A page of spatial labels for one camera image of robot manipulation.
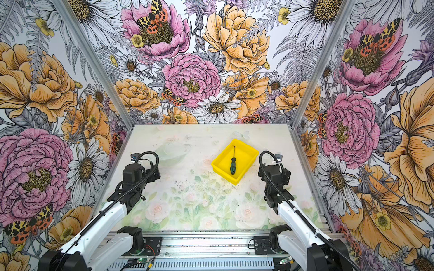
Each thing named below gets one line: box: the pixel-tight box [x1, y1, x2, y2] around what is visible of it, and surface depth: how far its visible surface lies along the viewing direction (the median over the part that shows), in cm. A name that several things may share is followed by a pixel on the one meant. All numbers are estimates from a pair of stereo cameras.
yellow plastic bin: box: [211, 138, 236, 185], surface depth 102 cm
